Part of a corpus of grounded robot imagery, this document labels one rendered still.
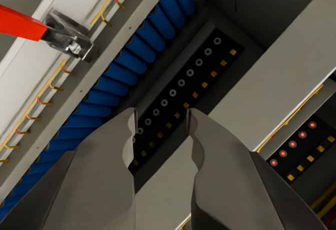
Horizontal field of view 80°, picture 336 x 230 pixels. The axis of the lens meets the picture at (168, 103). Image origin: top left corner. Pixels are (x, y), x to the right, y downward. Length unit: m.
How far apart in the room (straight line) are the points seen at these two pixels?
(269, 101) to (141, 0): 0.14
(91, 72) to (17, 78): 0.06
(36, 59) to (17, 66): 0.02
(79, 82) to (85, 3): 0.07
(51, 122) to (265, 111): 0.21
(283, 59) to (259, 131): 0.06
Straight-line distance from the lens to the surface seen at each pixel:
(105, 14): 0.22
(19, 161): 0.28
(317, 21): 0.20
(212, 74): 0.31
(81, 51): 0.19
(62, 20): 0.19
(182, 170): 0.18
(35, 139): 0.26
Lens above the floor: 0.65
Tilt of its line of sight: 2 degrees up
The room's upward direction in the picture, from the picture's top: 130 degrees clockwise
